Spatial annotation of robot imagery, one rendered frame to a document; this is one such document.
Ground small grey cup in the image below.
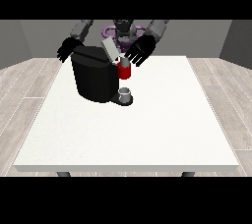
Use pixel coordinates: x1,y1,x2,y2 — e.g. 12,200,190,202
118,86,133,103

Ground black coffee machine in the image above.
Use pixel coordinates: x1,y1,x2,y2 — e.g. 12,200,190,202
70,44,134,107

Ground grey robot trunk purple rings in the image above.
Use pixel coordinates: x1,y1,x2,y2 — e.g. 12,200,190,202
101,20,147,53

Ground small grey coffee pod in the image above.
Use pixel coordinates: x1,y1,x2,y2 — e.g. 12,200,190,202
119,55,131,68

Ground red pod holder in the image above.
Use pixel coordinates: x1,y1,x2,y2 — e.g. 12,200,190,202
117,62,132,81

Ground pale grey machine lid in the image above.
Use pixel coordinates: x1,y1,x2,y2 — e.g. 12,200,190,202
100,36,120,62

